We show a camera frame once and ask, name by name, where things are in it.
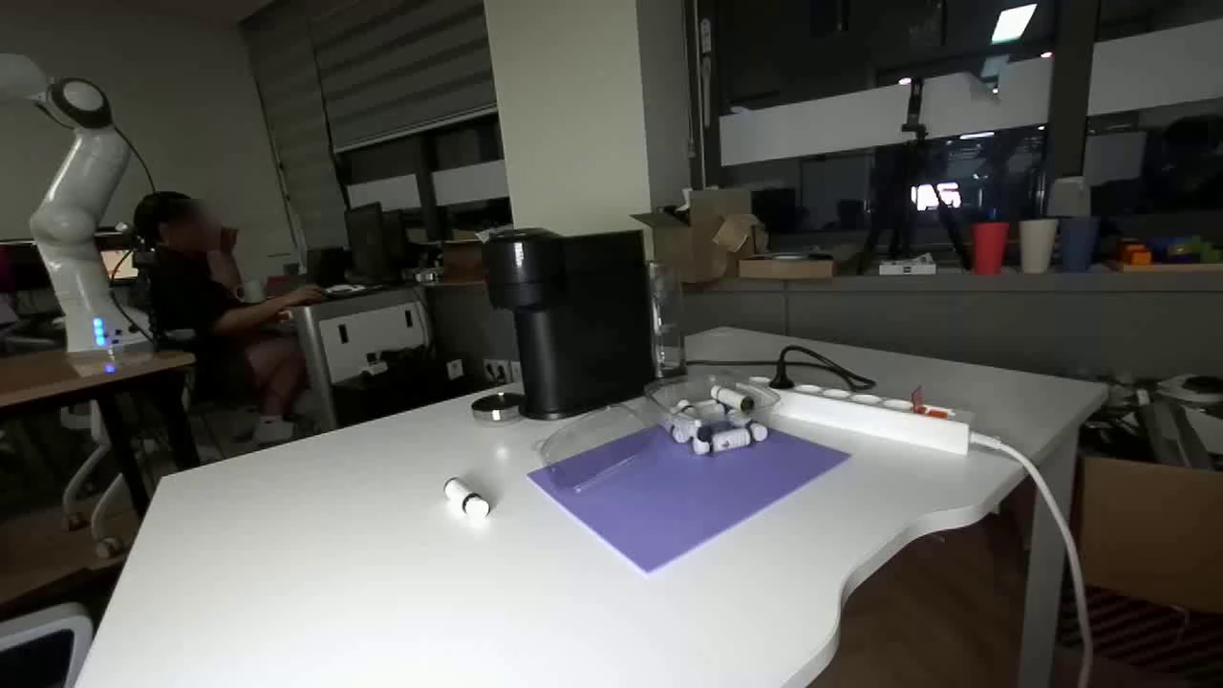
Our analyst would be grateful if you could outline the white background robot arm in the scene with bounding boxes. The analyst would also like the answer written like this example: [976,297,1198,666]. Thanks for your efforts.
[0,55,153,370]

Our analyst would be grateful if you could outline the white extension power strip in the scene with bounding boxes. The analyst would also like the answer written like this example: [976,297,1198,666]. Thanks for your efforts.
[747,375,970,457]

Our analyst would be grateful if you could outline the black coffee machine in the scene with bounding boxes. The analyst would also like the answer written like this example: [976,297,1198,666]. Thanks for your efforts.
[486,231,654,420]

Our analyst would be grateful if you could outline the clear plastic container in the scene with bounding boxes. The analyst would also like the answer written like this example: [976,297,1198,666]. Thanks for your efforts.
[538,375,771,495]

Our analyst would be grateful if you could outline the cardboard box on ledge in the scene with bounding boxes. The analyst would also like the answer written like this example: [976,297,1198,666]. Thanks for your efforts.
[641,189,767,285]

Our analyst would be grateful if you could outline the purple mat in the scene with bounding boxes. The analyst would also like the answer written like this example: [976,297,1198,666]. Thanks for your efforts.
[530,434,845,574]

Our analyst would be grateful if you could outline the white cabinet unit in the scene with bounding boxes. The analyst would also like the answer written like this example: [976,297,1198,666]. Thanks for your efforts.
[293,288,431,430]

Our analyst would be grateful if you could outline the black tripod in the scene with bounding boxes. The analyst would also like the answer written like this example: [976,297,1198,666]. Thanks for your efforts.
[883,76,970,267]

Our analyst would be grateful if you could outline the red cup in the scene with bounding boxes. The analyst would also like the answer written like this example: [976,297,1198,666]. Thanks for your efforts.
[970,222,1009,274]

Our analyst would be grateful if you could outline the seated person in black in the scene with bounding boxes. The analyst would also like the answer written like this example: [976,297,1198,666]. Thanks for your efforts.
[135,193,325,443]

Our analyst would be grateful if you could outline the white cup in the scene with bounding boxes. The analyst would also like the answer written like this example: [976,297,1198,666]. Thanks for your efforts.
[1022,220,1060,274]

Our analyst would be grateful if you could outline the blue cup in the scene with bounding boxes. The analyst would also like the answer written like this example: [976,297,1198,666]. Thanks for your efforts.
[1060,220,1098,271]

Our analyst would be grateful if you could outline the cardboard box on floor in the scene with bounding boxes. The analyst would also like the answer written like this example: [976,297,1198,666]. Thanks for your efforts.
[1079,458,1223,611]

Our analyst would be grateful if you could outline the wooden side desk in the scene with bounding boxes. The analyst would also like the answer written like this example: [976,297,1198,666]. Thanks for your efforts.
[0,346,204,522]

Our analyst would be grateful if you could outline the black plugged cable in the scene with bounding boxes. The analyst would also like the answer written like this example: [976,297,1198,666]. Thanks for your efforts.
[767,339,881,395]

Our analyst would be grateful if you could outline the white power strip cord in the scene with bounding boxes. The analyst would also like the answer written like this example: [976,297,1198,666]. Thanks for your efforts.
[967,430,1098,688]

